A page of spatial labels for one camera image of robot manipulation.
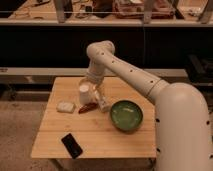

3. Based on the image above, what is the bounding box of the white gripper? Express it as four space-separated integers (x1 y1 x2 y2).
86 71 110 112

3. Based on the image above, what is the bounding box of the red pepper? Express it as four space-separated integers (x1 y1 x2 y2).
78 103 98 114

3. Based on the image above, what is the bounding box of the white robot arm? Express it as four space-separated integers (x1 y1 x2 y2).
86 41 213 171

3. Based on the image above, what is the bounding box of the white paper cup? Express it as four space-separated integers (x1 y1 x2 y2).
79 84 91 105

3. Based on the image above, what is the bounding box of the green bowl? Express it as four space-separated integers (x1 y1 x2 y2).
110 100 143 132

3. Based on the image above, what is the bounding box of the wooden table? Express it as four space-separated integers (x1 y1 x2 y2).
31 77 156 159

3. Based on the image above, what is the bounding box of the white soap bar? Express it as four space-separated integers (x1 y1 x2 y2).
56 102 75 113

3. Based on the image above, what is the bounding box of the black smartphone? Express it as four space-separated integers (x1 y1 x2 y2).
61 133 83 159

